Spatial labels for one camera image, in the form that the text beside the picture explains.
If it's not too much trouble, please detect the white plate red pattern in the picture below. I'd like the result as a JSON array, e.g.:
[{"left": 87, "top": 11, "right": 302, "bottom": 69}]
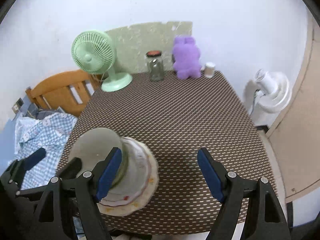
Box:
[{"left": 98, "top": 137, "right": 159, "bottom": 217}]

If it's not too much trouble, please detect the blue checkered cloth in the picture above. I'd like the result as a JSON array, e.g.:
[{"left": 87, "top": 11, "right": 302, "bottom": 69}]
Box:
[{"left": 15, "top": 112, "right": 77, "bottom": 190}]

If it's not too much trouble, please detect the orange wooden chair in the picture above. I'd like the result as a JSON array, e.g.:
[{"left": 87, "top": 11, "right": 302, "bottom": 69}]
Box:
[{"left": 25, "top": 70, "right": 100, "bottom": 117}]

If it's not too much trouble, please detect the brown polka dot tablecloth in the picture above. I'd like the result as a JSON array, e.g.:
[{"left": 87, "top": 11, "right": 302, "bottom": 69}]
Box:
[{"left": 58, "top": 72, "right": 275, "bottom": 235}]

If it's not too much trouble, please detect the green desk fan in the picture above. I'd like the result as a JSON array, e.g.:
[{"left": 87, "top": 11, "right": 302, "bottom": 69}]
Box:
[{"left": 71, "top": 31, "right": 132, "bottom": 92}]

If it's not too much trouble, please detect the white floor fan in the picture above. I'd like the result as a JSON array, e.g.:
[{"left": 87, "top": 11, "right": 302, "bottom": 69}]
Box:
[{"left": 243, "top": 69, "right": 292, "bottom": 122}]

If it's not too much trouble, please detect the glass jar black lid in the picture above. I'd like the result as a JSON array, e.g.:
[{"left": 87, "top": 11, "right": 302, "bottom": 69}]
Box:
[{"left": 146, "top": 50, "right": 164, "bottom": 81}]

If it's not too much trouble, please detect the cotton swab container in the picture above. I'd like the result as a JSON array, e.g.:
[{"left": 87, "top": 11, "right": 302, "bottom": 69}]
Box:
[{"left": 204, "top": 62, "right": 215, "bottom": 78}]

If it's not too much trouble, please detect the purple plush toy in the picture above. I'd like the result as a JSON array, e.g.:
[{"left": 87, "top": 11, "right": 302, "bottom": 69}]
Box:
[{"left": 172, "top": 36, "right": 201, "bottom": 80}]

